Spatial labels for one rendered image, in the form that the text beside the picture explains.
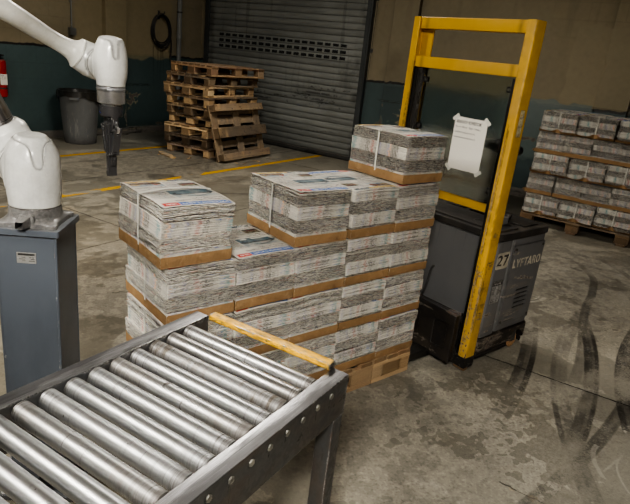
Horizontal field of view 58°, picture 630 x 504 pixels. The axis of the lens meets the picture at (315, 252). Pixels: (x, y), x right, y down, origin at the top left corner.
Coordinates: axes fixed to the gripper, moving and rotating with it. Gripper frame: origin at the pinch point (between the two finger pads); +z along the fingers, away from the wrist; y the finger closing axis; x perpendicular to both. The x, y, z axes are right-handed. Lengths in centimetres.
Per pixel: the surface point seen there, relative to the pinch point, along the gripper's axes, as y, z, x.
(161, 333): -56, 36, 7
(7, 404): -71, 37, 50
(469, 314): -36, 80, -182
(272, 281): -19, 46, -59
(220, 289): -19, 45, -34
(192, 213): -20.4, 13.3, -20.3
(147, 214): -8.1, 16.1, -9.5
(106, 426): -89, 37, 36
